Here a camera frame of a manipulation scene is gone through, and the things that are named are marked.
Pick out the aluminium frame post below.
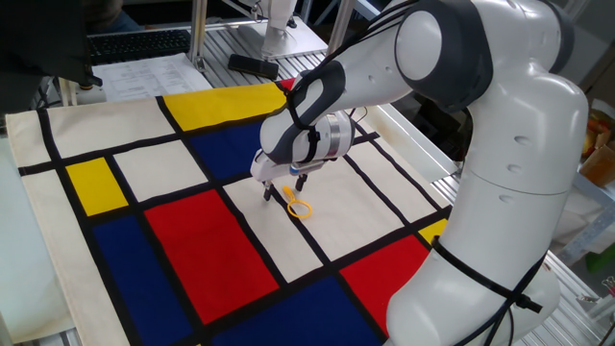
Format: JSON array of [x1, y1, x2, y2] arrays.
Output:
[[187, 0, 209, 73], [329, 0, 357, 52]]

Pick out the brown cardboard box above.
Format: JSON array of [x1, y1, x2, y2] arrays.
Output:
[[578, 129, 615, 188]]

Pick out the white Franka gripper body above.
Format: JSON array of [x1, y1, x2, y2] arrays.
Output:
[[249, 148, 311, 185]]

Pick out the black computer keyboard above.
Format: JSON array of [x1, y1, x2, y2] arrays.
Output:
[[87, 29, 192, 66]]

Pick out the Mondrian pattern colour-block cloth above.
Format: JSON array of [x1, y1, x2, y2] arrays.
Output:
[[4, 79, 454, 346]]

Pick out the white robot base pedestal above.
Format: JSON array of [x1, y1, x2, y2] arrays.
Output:
[[236, 0, 329, 62]]

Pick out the black phone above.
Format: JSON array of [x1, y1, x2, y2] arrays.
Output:
[[227, 53, 281, 82]]

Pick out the white printed paper sheets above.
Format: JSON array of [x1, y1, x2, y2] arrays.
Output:
[[90, 52, 213, 103]]

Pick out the silver wrist camera blue cap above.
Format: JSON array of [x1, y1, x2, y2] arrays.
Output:
[[287, 160, 328, 177]]

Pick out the orange bubble ring wand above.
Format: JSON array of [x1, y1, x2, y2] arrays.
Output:
[[281, 185, 314, 221]]

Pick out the green plastic object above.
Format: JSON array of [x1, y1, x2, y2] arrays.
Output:
[[583, 242, 615, 275]]

